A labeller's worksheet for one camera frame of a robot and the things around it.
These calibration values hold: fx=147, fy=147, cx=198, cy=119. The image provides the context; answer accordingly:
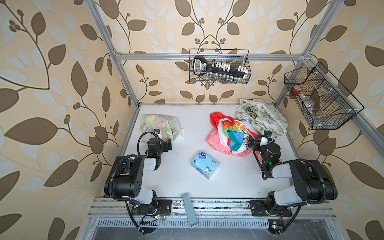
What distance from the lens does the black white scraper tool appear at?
84cm

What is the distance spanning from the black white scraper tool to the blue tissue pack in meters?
0.49

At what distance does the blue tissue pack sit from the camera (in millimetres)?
830
